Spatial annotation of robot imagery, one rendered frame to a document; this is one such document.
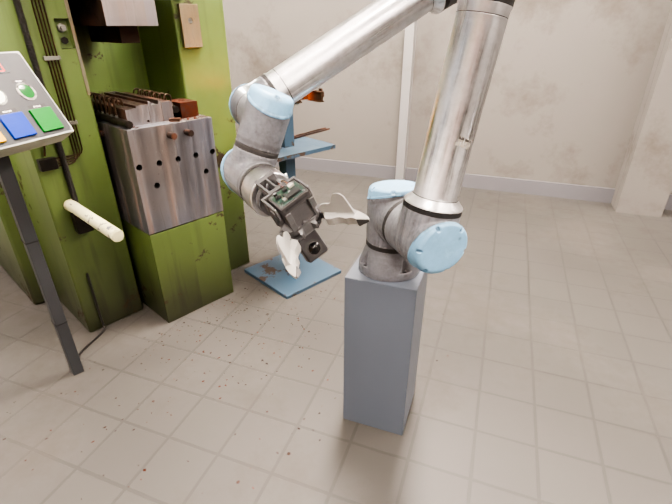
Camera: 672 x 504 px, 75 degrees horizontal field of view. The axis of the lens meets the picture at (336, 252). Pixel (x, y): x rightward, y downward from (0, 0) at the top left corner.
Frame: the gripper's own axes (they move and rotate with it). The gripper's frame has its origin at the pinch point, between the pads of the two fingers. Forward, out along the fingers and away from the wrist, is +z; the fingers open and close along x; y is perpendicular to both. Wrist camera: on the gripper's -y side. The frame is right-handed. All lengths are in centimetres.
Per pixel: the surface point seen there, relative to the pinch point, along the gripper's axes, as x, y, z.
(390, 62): 192, -113, -254
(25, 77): -28, 22, -126
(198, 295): -35, -92, -132
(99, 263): -59, -54, -144
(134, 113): -7, -8, -142
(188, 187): -7, -45, -137
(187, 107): 13, -19, -148
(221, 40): 47, -10, -171
